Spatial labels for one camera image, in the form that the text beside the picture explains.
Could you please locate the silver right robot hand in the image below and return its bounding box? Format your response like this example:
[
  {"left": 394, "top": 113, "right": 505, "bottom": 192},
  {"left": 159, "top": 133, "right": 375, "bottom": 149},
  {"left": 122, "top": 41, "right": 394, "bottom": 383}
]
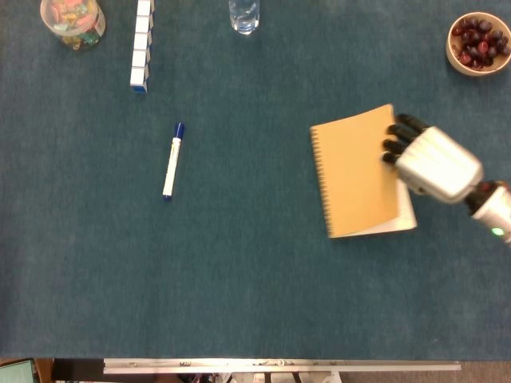
[{"left": 382, "top": 113, "right": 485, "bottom": 205}]

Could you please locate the tan spiral notebook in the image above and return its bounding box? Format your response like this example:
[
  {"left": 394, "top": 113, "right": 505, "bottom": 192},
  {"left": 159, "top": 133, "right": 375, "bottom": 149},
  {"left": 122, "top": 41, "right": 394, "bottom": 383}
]
[{"left": 309, "top": 103, "right": 418, "bottom": 239}]

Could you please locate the beige round bowl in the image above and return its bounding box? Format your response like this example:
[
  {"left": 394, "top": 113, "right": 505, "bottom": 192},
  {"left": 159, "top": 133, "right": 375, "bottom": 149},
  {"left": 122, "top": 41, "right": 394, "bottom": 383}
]
[{"left": 446, "top": 11, "right": 511, "bottom": 76}]

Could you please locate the dark red cherries pile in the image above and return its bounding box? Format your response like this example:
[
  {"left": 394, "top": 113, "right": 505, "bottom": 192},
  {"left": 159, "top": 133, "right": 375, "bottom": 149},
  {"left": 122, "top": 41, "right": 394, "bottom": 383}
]
[{"left": 451, "top": 16, "right": 511, "bottom": 69}]

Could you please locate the blue felt table mat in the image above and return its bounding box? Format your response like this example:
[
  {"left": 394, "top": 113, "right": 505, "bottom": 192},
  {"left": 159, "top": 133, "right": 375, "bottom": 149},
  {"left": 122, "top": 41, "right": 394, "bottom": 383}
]
[{"left": 0, "top": 0, "right": 511, "bottom": 360}]

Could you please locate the clear plastic water bottle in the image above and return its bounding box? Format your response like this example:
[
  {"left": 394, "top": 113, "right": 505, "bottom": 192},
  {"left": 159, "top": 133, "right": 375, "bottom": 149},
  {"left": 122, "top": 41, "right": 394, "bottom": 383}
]
[{"left": 228, "top": 0, "right": 261, "bottom": 36}]

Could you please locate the white marker with blue cap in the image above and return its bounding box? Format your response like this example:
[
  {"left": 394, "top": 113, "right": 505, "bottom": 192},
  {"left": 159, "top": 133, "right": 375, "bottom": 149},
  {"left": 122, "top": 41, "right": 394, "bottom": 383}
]
[{"left": 161, "top": 121, "right": 186, "bottom": 202}]

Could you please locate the blue and white snake puzzle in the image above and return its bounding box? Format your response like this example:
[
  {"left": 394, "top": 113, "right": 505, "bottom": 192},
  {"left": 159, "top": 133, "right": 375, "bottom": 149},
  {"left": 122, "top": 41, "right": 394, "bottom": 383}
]
[{"left": 129, "top": 0, "right": 156, "bottom": 95}]

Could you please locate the clear jar of colourful clips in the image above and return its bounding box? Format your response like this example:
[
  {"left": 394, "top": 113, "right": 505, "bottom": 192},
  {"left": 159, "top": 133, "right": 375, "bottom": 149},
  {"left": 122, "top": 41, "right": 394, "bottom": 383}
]
[{"left": 39, "top": 0, "right": 107, "bottom": 52}]

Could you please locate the green screen device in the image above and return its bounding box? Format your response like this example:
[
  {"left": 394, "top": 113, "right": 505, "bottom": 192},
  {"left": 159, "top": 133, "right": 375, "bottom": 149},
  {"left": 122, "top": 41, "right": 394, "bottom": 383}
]
[{"left": 0, "top": 358, "right": 37, "bottom": 383}]

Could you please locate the aluminium table edge rail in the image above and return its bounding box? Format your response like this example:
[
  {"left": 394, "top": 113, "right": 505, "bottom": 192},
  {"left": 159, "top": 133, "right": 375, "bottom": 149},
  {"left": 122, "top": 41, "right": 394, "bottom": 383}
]
[{"left": 102, "top": 357, "right": 462, "bottom": 375}]

